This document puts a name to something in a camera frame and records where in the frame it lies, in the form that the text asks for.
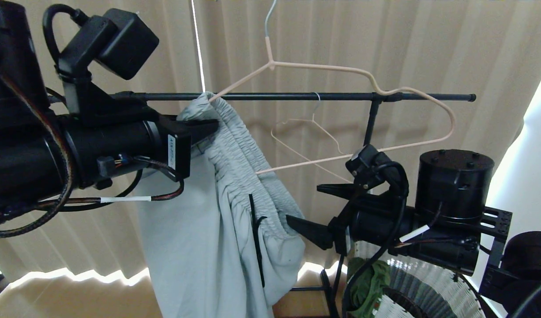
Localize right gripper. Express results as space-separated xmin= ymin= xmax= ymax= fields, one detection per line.
xmin=286 ymin=183 xmax=479 ymax=275

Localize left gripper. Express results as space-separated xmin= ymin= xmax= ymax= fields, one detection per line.
xmin=0 ymin=116 xmax=220 ymax=217

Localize pink clothes hanger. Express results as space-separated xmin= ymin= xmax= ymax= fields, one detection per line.
xmin=270 ymin=93 xmax=364 ymax=184
xmin=208 ymin=0 xmax=456 ymax=175

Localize pale grey shorts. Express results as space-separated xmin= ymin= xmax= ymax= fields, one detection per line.
xmin=134 ymin=91 xmax=306 ymax=318

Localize black clothes rack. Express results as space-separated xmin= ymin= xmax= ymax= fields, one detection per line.
xmin=112 ymin=91 xmax=477 ymax=318

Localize white laundry basket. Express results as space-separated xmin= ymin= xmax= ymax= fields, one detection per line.
xmin=348 ymin=241 xmax=487 ymax=318

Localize green garment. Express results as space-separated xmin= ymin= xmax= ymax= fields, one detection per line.
xmin=348 ymin=257 xmax=391 ymax=318

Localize beige curtain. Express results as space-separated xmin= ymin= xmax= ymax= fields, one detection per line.
xmin=0 ymin=0 xmax=541 ymax=288

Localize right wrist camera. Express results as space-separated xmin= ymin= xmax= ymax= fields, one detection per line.
xmin=345 ymin=144 xmax=392 ymax=188

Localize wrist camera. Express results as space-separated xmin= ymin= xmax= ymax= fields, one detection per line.
xmin=345 ymin=144 xmax=392 ymax=188
xmin=56 ymin=8 xmax=160 ymax=126

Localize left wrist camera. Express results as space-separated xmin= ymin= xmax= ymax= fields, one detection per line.
xmin=56 ymin=8 xmax=160 ymax=126

